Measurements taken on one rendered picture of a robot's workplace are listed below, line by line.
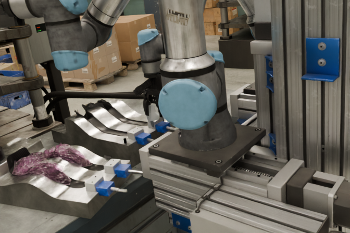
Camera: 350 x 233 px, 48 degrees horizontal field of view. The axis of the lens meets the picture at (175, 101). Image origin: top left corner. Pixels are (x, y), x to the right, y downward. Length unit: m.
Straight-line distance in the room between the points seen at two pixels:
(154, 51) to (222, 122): 0.52
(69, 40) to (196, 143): 0.38
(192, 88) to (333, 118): 0.38
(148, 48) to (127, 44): 4.73
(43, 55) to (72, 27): 1.32
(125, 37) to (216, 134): 5.22
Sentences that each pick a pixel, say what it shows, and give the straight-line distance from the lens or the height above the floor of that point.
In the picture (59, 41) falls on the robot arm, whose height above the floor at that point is 1.35.
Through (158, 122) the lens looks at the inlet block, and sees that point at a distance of 1.51.
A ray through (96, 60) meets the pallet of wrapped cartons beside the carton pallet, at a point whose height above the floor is 0.40.
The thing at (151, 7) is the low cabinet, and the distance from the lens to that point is 8.90.
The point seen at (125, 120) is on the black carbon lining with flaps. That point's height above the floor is 0.88.
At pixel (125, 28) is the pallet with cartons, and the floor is 0.66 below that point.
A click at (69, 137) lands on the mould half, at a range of 1.69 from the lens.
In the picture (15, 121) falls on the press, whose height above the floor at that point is 0.79.
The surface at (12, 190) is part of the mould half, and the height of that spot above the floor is 0.86.
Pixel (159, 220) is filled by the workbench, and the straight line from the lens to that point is 1.63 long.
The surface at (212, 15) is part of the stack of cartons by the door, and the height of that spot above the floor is 0.41.
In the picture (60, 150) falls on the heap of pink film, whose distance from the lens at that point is 1.42.
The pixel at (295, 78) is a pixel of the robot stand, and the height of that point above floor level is 1.18.
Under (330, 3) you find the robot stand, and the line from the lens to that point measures 0.92.
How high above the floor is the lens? 1.47
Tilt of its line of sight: 19 degrees down
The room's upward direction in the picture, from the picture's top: 7 degrees counter-clockwise
